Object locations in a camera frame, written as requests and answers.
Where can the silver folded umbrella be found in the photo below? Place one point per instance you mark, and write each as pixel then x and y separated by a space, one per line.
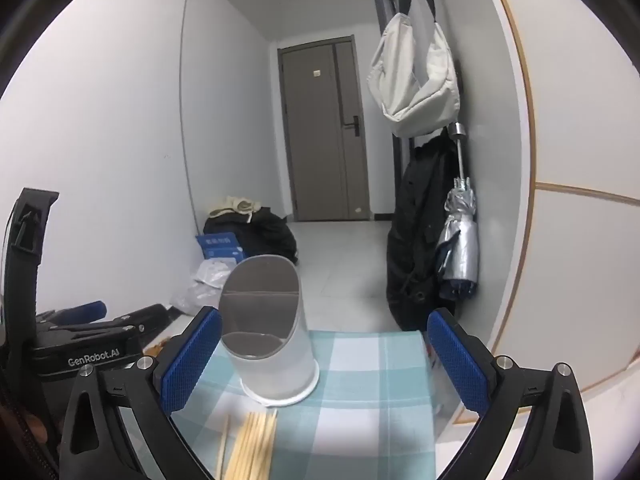
pixel 458 250

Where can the bamboo chopstick three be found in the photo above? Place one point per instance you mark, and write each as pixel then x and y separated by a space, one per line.
pixel 258 462

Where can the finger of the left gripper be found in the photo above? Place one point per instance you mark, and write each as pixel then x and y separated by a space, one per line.
pixel 83 314

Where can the blue cardboard box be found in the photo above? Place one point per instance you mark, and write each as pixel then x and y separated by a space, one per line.
pixel 221 245

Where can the teal plaid table cloth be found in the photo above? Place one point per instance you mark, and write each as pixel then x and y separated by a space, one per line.
pixel 370 416

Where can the black hanging coat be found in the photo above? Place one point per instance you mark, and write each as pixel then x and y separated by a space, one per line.
pixel 412 286

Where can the brown entrance door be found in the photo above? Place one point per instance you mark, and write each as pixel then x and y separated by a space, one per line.
pixel 323 129

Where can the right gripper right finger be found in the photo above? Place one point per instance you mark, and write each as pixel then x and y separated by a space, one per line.
pixel 555 443

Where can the bamboo chopstick one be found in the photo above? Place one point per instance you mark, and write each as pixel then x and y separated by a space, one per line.
pixel 219 471

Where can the black bag on floor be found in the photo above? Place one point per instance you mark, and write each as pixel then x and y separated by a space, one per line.
pixel 259 233

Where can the beige cloth on bag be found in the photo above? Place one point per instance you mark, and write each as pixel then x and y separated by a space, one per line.
pixel 245 207

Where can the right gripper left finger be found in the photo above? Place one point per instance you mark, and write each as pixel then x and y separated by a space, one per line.
pixel 95 442

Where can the bamboo chopstick two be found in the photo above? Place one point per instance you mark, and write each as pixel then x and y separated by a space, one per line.
pixel 242 445

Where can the white utensil holder cup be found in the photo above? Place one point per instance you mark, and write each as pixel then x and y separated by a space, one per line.
pixel 264 331

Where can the grey plastic parcel bag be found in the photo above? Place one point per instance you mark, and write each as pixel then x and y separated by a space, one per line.
pixel 206 286

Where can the white hanging shoulder bag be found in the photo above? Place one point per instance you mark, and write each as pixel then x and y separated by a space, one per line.
pixel 430 96

